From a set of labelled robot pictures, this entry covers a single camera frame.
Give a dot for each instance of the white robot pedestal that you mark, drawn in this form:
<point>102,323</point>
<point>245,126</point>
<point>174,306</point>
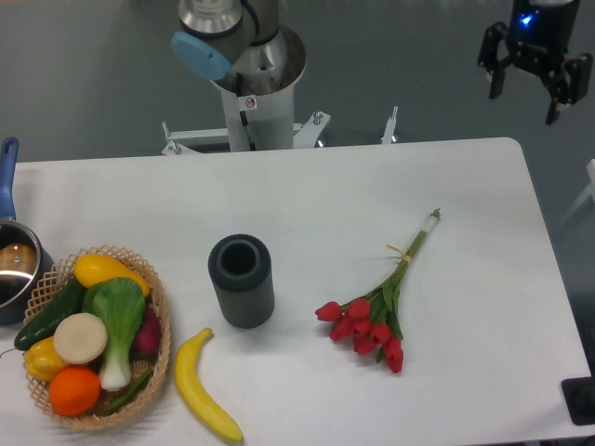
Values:
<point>259,122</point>

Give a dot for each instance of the woven wicker basket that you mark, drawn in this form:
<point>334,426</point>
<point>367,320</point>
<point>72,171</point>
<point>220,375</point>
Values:
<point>152,368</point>

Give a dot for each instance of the red tulip bouquet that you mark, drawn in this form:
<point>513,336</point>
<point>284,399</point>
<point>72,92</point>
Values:
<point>372,320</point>

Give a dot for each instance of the blue handled saucepan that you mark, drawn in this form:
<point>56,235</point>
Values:
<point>24,261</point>

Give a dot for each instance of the yellow banana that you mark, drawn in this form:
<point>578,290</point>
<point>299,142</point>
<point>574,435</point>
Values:
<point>190,388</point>

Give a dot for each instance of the green bok choy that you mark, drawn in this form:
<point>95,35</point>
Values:
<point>120,304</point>

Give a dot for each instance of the orange fruit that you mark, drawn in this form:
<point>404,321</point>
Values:
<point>74,390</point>

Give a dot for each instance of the cream round bun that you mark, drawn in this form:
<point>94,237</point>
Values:
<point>80,338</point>

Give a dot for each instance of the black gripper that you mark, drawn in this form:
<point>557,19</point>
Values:
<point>537,41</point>

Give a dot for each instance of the black device at edge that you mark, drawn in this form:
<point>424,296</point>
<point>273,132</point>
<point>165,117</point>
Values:
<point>579,399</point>

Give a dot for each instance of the dark grey ribbed vase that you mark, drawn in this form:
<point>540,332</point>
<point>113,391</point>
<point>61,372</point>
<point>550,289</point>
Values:
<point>239,267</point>

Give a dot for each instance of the green cucumber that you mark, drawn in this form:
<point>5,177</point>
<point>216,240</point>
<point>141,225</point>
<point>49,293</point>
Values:
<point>68,302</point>

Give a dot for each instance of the yellow squash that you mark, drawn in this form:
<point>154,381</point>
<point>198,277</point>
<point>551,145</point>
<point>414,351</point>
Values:
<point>92,269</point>

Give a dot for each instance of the yellow bell pepper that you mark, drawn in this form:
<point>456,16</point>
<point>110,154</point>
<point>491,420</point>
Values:
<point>42,360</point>

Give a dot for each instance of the white furniture at right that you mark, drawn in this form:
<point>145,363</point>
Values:
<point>582,204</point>

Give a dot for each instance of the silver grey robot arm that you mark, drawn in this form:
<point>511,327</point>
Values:
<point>242,48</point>

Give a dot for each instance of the white metal base frame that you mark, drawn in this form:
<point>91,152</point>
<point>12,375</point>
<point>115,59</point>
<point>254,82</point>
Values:
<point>305,135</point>

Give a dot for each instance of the green bean pod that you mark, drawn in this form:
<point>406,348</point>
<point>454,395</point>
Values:
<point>134,389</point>

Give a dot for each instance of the purple red radish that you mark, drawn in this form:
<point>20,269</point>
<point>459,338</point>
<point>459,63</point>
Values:
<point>148,337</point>

